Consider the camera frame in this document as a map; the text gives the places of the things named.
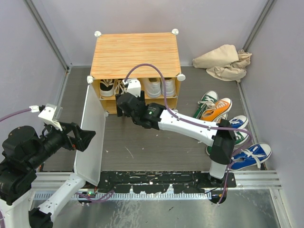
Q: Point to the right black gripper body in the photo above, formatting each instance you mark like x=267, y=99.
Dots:
x=142, y=97

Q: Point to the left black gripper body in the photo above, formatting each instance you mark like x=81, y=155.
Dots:
x=54, y=138

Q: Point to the black white sneaker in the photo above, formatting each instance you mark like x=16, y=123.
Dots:
x=106, y=87
x=120, y=88

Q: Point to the white cabinet door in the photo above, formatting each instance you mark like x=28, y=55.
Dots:
x=87, y=164

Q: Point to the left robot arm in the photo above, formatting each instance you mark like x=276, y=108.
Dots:
x=24, y=152

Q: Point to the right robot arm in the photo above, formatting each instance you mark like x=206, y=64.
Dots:
x=219, y=136

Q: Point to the wooden shoe cabinet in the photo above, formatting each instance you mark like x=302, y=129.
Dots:
x=116, y=54

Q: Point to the green sneaker upper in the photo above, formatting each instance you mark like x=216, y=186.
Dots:
x=207, y=101

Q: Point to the green sneaker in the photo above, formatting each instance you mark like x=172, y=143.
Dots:
x=241, y=137
x=207, y=101

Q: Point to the orange sneaker upper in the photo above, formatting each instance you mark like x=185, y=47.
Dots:
x=221, y=107

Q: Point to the beige cloth bag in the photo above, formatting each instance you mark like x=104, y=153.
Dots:
x=225, y=63

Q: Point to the blue sneaker upper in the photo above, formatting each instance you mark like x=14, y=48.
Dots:
x=239, y=122

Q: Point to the blue sneaker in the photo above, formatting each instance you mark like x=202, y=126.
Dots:
x=255, y=155
x=239, y=122

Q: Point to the green sneaker lower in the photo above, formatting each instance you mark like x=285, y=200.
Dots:
x=241, y=137

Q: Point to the blue sneaker lower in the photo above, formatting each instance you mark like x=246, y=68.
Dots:
x=255, y=155

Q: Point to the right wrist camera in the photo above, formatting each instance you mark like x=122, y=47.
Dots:
x=132, y=86

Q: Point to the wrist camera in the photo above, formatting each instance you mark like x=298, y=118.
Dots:
x=132, y=86
x=50, y=114

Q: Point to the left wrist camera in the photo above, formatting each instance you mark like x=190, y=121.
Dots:
x=50, y=114

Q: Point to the white cable tray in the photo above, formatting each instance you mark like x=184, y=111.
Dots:
x=45, y=195

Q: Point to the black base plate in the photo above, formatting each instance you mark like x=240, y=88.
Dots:
x=160, y=181

